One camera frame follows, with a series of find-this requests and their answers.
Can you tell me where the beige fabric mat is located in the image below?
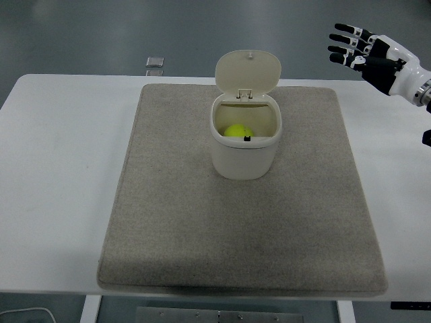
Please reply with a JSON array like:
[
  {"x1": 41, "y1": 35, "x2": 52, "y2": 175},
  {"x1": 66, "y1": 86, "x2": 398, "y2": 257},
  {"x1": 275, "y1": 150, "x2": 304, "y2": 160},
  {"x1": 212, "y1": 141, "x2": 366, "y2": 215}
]
[{"x1": 97, "y1": 83, "x2": 389, "y2": 297}]

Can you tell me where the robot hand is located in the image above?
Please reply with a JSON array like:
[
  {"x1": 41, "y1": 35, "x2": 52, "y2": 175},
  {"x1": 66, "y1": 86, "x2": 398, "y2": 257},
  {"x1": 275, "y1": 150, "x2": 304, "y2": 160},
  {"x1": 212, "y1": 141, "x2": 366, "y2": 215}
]
[{"x1": 327, "y1": 22, "x2": 429, "y2": 102}]

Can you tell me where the black table control panel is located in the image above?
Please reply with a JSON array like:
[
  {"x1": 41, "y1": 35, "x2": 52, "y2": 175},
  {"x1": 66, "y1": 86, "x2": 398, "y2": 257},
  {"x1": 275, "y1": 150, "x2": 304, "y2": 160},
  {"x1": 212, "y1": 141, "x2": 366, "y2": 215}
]
[{"x1": 390, "y1": 301, "x2": 431, "y2": 310}]

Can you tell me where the yellow-green tennis ball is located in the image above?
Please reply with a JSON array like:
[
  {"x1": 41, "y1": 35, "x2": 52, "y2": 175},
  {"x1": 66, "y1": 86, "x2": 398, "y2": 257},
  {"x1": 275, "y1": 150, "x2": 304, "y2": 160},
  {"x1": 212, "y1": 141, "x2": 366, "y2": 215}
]
[{"x1": 224, "y1": 124, "x2": 254, "y2": 138}]

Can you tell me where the cream lidded bin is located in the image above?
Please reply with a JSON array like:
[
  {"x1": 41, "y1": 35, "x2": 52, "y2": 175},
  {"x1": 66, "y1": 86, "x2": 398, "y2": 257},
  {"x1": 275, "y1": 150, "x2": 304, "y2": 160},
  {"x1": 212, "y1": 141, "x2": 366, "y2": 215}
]
[{"x1": 210, "y1": 50, "x2": 283, "y2": 181}]

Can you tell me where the white table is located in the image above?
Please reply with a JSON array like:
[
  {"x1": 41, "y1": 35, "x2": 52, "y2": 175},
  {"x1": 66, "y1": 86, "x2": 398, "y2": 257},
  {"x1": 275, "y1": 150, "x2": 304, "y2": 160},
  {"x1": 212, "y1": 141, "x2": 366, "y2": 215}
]
[{"x1": 0, "y1": 73, "x2": 431, "y2": 323}]

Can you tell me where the grey metal plate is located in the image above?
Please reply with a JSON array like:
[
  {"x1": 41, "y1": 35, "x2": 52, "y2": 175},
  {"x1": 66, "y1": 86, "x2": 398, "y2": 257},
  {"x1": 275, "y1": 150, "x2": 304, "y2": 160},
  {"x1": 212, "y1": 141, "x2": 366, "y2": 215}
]
[{"x1": 135, "y1": 306, "x2": 306, "y2": 323}]

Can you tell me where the white cable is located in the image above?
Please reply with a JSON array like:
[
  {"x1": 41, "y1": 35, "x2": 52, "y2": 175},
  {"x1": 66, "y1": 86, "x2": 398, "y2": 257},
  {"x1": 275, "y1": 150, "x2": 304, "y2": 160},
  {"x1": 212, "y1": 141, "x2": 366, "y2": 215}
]
[{"x1": 0, "y1": 306, "x2": 57, "y2": 323}]

